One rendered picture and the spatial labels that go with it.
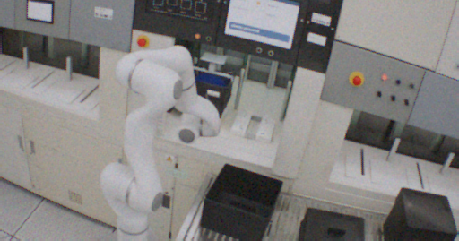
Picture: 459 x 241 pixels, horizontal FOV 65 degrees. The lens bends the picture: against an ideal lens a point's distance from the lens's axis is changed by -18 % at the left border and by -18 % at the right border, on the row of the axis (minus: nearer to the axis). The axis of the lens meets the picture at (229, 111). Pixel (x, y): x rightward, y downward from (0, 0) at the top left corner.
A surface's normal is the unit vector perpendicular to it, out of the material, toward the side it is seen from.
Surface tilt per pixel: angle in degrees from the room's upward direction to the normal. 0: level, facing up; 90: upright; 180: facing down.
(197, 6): 90
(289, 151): 90
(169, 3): 90
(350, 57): 90
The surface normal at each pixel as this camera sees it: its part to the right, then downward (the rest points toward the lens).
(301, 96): -0.22, 0.46
